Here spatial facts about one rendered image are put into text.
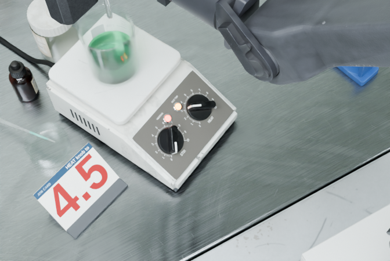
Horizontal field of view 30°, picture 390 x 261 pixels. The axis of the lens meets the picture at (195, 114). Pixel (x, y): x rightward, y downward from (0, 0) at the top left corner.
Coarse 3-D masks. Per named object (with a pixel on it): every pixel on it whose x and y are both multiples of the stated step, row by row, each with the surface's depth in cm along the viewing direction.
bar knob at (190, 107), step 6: (192, 96) 88; (198, 96) 88; (204, 96) 88; (192, 102) 87; (198, 102) 86; (204, 102) 86; (210, 102) 87; (186, 108) 87; (192, 108) 86; (198, 108) 86; (204, 108) 86; (210, 108) 87; (192, 114) 87; (198, 114) 87; (204, 114) 88; (198, 120) 88
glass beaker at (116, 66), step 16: (96, 16) 82; (128, 16) 81; (80, 32) 80; (96, 32) 85; (128, 32) 84; (112, 48) 78; (128, 48) 80; (96, 64) 82; (112, 64) 81; (128, 64) 83; (96, 80) 85; (112, 80) 84; (128, 80) 85
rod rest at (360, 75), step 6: (342, 66) 95; (348, 66) 95; (348, 72) 94; (354, 72) 94; (360, 72) 93; (366, 72) 94; (372, 72) 94; (354, 78) 94; (360, 78) 94; (366, 78) 94; (360, 84) 94
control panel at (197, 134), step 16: (192, 80) 88; (176, 96) 87; (208, 96) 89; (160, 112) 86; (176, 112) 87; (224, 112) 89; (144, 128) 85; (160, 128) 86; (192, 128) 87; (208, 128) 88; (144, 144) 85; (192, 144) 87; (160, 160) 85; (176, 160) 86; (192, 160) 86; (176, 176) 85
